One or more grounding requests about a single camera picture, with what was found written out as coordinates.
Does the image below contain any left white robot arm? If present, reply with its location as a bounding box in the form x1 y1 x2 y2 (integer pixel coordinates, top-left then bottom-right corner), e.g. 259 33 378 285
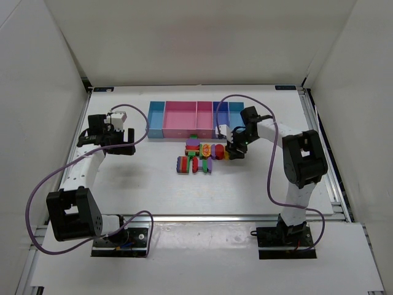
46 111 136 242

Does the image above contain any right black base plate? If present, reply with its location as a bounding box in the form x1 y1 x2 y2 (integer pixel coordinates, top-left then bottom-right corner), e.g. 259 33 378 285
250 226 317 260

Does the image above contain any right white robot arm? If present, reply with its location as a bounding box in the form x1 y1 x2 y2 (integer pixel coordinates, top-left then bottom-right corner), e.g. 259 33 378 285
225 106 328 245

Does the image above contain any right light blue bin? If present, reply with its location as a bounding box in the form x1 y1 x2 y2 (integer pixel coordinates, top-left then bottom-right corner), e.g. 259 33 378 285
229 102 244 133

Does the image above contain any white table board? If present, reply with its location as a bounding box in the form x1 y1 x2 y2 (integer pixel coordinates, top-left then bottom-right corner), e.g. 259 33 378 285
56 90 335 218

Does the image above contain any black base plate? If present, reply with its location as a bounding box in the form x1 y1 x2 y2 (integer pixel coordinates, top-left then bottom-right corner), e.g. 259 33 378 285
250 226 317 260
90 223 150 258

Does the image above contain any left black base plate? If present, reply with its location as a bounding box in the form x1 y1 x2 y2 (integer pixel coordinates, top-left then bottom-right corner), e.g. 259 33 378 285
90 223 150 258

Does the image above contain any green purple yellow lego stack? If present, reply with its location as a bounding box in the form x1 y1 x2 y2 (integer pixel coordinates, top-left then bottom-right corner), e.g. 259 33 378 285
199 143 216 159

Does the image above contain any large pink bin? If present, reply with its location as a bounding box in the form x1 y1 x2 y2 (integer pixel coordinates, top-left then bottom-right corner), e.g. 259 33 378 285
162 101 197 138

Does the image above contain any dark blue bin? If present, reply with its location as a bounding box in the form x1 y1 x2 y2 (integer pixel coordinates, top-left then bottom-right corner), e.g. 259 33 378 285
212 101 230 138

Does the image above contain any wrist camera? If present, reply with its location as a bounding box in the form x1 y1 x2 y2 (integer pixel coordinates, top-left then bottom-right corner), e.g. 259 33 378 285
104 111 127 129
215 124 233 143

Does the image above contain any light blue bin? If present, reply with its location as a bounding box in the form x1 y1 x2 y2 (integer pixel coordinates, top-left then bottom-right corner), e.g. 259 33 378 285
147 101 165 139
229 102 244 133

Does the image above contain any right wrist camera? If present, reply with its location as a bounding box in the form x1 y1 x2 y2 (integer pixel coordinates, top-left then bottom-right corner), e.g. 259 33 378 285
215 124 233 143

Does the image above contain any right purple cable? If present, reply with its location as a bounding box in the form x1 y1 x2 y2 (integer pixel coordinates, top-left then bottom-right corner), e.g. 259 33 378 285
214 93 327 253

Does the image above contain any narrow pink bin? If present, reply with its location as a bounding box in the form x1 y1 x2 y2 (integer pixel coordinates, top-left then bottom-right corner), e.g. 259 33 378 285
196 101 213 138

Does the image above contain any red flower lego brick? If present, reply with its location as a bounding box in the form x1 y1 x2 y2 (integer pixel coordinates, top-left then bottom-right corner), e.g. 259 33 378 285
214 144 225 160

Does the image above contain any left light blue bin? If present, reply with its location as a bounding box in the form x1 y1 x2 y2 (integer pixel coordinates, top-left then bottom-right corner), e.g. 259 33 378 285
147 101 165 139

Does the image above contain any striped purple red lego stack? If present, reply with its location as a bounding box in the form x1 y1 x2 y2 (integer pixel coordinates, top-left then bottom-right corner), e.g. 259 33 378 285
176 156 190 174

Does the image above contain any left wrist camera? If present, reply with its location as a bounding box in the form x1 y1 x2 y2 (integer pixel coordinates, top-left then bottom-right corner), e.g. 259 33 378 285
104 111 127 129

